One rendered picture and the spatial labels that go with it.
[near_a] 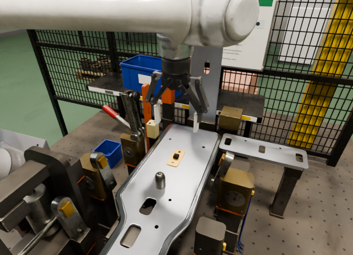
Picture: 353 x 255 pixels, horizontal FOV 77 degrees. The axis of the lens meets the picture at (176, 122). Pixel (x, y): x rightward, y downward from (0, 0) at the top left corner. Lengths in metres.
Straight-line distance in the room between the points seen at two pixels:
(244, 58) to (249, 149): 0.46
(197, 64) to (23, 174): 0.64
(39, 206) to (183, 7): 0.50
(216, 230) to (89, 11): 0.53
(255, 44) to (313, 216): 0.76
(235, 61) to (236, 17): 0.78
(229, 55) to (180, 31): 0.76
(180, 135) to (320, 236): 0.64
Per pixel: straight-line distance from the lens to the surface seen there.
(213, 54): 0.84
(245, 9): 0.36
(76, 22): 0.40
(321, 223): 1.12
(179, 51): 0.54
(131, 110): 0.71
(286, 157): 0.85
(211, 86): 0.88
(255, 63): 1.12
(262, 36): 1.09
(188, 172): 0.72
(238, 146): 0.84
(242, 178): 0.66
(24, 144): 1.15
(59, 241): 0.68
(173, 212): 0.62
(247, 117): 0.98
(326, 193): 1.24
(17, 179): 0.53
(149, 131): 0.83
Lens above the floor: 1.51
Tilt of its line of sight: 33 degrees down
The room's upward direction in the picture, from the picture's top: straight up
